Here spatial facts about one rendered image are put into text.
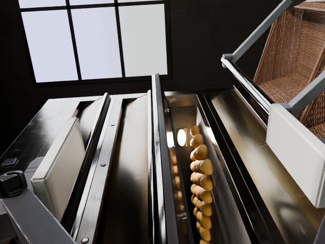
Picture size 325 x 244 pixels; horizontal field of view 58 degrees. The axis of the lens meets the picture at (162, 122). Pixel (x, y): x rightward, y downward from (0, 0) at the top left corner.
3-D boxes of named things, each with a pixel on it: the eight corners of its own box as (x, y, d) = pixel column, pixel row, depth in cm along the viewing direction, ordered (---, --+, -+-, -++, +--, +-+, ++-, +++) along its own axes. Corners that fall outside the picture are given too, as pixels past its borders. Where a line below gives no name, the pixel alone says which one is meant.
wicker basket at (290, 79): (352, 126, 128) (290, 129, 127) (294, 86, 179) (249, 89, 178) (382, 6, 107) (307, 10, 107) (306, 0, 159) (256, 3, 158)
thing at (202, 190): (211, 256, 163) (200, 257, 163) (198, 198, 206) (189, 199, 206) (214, 165, 136) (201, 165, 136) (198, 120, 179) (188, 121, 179)
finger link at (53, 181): (58, 228, 15) (43, 229, 15) (86, 154, 21) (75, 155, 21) (45, 178, 13) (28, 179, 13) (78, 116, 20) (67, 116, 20)
